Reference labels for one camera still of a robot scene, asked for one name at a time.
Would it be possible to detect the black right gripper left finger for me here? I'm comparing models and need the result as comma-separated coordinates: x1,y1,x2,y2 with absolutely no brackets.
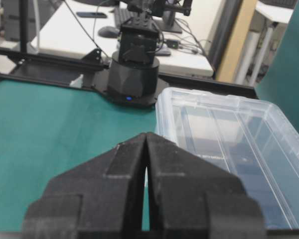
21,133,145,239

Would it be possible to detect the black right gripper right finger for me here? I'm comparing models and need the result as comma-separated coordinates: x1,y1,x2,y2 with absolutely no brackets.
147,133,266,239

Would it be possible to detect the clear plastic box lid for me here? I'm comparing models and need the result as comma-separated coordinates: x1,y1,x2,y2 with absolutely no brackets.
155,88,299,229

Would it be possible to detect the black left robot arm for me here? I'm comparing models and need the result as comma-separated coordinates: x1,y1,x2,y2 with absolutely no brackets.
105,0,192,106

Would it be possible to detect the green table cloth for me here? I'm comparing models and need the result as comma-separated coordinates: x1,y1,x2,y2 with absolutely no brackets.
0,81,299,234

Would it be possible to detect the black power adapter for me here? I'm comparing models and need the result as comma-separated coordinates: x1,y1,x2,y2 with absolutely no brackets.
164,39,179,49

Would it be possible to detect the black computer mouse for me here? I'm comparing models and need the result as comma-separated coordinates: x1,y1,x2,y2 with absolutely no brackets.
98,26,120,38

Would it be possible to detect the white desk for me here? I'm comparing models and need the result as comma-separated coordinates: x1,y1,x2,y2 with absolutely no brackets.
31,0,215,77

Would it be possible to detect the black monitor stand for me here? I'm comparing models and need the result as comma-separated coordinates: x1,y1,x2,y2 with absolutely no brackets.
154,10,182,34

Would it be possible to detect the black keyboard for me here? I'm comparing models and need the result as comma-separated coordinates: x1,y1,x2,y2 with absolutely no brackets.
114,7,137,28

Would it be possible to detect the black smartphone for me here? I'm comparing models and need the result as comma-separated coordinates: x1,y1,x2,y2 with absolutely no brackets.
76,11,108,18

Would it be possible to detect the black aluminium frame rail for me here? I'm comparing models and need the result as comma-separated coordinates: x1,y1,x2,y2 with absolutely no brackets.
0,47,257,107

